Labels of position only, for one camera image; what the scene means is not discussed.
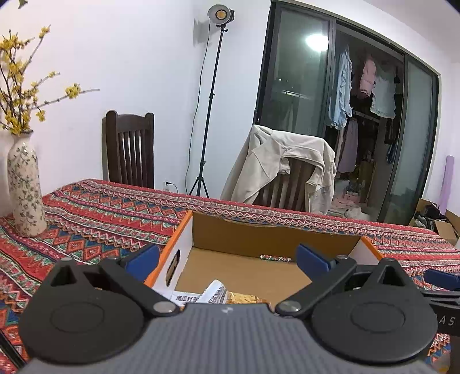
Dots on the beige jacket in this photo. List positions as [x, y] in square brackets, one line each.
[266, 161]

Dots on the pink clothes heap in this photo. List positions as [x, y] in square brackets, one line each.
[346, 205]

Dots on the wardrobe with hanging clothes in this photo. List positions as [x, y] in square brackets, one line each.
[287, 54]

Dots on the white wall socket with plug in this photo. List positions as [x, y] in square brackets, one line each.
[167, 185]

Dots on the white snack packet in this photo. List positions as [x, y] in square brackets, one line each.
[215, 291]

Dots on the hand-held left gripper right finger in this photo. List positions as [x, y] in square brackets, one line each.
[311, 260]

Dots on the purple rolled mat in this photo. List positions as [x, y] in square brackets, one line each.
[448, 183]

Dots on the yellow blossom branches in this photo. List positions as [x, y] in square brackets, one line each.
[72, 90]

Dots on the blue hanging shirt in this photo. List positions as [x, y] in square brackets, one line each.
[341, 90]

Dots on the lilac hanging garment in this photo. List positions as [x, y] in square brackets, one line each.
[348, 147]

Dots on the clear golden snack packet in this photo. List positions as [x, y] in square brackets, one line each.
[244, 298]

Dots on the orange red cardboard box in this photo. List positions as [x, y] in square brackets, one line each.
[251, 233]

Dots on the dark wooden chair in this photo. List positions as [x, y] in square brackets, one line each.
[129, 120]

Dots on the pink hanging garment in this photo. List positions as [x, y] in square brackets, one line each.
[367, 77]

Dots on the brown wooden chair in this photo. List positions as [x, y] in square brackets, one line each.
[287, 183]

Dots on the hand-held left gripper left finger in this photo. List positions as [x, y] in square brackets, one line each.
[143, 259]

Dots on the studio light on stand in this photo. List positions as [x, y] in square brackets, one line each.
[219, 14]

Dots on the pale blue hanging top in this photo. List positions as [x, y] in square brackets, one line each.
[382, 97]

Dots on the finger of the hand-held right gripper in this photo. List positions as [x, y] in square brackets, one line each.
[442, 279]

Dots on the floral ceramic vase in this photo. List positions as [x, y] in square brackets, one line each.
[25, 187]

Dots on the brown cardboard box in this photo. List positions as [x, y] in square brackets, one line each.
[445, 230]

